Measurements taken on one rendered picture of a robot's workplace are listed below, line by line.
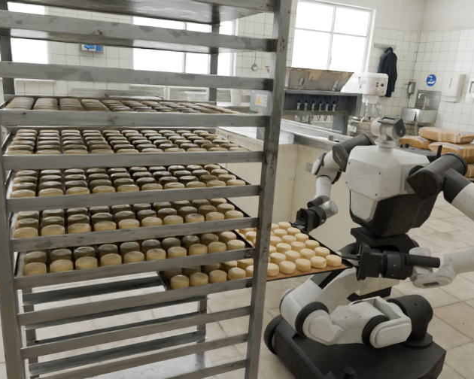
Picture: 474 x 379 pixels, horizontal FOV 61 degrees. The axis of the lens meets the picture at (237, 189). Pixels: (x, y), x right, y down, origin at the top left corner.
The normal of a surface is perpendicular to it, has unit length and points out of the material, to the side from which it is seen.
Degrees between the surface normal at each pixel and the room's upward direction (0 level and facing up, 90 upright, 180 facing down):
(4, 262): 90
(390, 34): 90
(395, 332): 90
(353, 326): 90
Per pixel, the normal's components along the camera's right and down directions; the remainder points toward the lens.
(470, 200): -0.63, -0.07
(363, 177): -0.92, 0.06
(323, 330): 0.40, 0.27
